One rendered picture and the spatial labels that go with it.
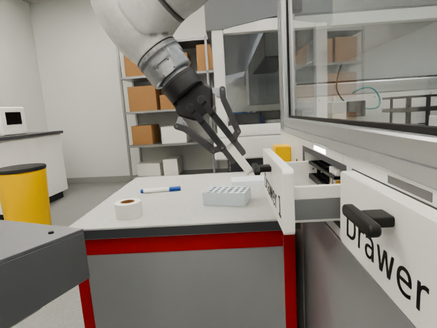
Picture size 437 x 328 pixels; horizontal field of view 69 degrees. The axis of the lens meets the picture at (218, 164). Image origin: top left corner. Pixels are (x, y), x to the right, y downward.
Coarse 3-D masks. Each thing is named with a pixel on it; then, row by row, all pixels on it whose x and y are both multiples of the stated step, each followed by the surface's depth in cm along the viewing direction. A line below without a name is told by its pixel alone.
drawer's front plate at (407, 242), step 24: (360, 192) 40; (384, 192) 34; (408, 216) 29; (432, 216) 26; (360, 240) 41; (384, 240) 34; (408, 240) 29; (432, 240) 26; (384, 264) 34; (408, 264) 30; (432, 264) 26; (384, 288) 35; (408, 288) 30; (432, 288) 26; (408, 312) 30; (432, 312) 26
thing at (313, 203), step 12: (300, 168) 76; (312, 168) 75; (300, 180) 76; (312, 180) 76; (300, 192) 52; (312, 192) 52; (324, 192) 52; (336, 192) 52; (300, 204) 52; (312, 204) 52; (324, 204) 52; (336, 204) 52; (300, 216) 52; (312, 216) 52; (324, 216) 52; (336, 216) 52
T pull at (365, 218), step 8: (344, 208) 36; (352, 208) 34; (352, 216) 33; (360, 216) 32; (368, 216) 32; (376, 216) 32; (384, 216) 32; (392, 216) 32; (360, 224) 31; (368, 224) 30; (376, 224) 30; (384, 224) 32; (392, 224) 32; (368, 232) 30; (376, 232) 29
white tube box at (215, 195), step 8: (208, 192) 93; (216, 192) 92; (224, 192) 91; (232, 192) 90; (240, 192) 90; (248, 192) 93; (208, 200) 91; (216, 200) 90; (224, 200) 89; (232, 200) 89; (240, 200) 88; (248, 200) 93
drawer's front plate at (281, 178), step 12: (264, 156) 75; (276, 156) 64; (276, 168) 56; (288, 168) 51; (264, 180) 78; (276, 180) 57; (288, 180) 50; (276, 192) 58; (288, 192) 50; (276, 204) 59; (288, 204) 50; (276, 216) 60; (288, 216) 51; (288, 228) 51
